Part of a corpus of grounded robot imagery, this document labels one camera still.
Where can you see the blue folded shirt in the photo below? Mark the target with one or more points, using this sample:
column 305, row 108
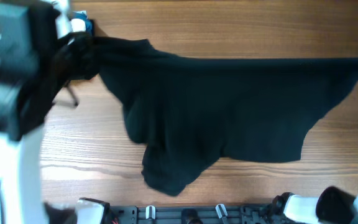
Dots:
column 83, row 15

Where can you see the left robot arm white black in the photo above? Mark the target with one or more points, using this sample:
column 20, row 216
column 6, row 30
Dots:
column 40, row 54

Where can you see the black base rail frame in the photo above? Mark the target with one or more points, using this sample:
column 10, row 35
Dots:
column 217, row 214

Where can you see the white black printed folded shirt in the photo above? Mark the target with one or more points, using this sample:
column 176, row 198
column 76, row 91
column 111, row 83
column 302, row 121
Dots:
column 78, row 25

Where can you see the black polo shirt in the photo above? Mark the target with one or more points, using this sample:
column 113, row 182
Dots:
column 190, row 112

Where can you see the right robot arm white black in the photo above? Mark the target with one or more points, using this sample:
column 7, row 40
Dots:
column 332, row 206

